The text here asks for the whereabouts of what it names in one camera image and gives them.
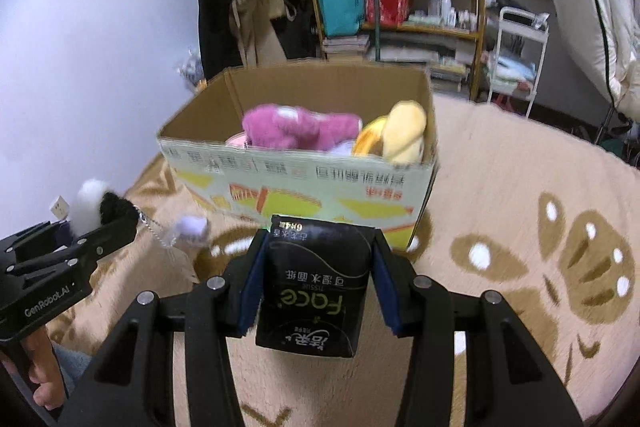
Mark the plastic bag of toys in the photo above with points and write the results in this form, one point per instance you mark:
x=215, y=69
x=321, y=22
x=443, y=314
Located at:
x=192, y=72

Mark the purple keychain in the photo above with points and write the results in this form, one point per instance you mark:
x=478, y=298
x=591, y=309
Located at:
x=187, y=231

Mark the black and white plush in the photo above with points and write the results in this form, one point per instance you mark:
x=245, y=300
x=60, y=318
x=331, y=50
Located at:
x=97, y=205

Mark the black hanging garment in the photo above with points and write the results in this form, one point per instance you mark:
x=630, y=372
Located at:
x=218, y=46

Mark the beige hanging coat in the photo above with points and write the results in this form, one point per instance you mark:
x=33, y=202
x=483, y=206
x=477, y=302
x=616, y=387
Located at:
x=251, y=24

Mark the yellow plush toy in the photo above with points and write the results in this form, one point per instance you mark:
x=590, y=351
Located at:
x=397, y=137

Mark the white utility cart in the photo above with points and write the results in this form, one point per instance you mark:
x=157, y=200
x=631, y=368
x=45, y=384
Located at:
x=515, y=63

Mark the stack of books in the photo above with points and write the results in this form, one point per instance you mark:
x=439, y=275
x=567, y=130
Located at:
x=351, y=48

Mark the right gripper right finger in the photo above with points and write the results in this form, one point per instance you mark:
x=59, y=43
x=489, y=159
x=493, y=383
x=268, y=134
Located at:
x=509, y=379

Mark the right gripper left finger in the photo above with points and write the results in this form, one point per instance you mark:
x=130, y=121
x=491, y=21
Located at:
x=130, y=380

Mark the person's left hand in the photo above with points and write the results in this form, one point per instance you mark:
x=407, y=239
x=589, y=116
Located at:
x=43, y=372

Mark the open cardboard box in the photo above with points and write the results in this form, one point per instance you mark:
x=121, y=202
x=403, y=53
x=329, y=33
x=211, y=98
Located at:
x=353, y=143

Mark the beige patterned blanket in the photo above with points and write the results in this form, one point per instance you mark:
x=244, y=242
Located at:
x=548, y=220

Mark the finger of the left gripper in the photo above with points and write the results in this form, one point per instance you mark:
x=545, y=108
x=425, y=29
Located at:
x=91, y=247
x=39, y=240

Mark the black tissue pack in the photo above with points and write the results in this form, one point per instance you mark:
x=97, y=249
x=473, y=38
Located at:
x=314, y=284

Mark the wooden shelf unit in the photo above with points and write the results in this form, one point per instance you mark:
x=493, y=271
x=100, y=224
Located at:
x=470, y=6

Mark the pile of papers and magazines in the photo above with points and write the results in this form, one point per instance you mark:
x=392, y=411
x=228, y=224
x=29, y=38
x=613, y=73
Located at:
x=449, y=61

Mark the pink plush bear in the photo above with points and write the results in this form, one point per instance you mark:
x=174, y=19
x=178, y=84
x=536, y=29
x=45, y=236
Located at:
x=279, y=127

